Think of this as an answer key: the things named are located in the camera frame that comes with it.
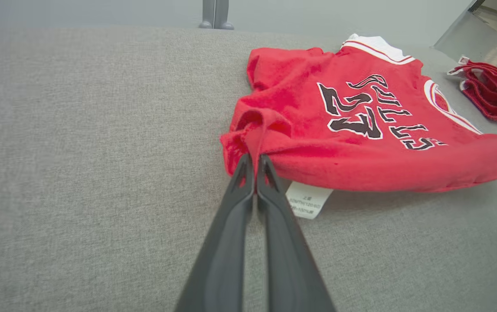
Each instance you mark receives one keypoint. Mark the red jersey with black lettering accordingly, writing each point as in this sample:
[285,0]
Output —
[300,95]

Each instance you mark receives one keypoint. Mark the grey partition post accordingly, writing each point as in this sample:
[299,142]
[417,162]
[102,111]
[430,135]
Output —
[207,13]
[223,13]

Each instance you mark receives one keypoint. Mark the red shorts with white trim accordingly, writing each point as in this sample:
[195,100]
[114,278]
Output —
[495,91]

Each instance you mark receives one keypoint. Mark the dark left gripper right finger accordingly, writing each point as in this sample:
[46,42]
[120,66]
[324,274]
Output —
[285,251]

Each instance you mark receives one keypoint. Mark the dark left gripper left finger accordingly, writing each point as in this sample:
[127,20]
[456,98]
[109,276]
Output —
[227,242]

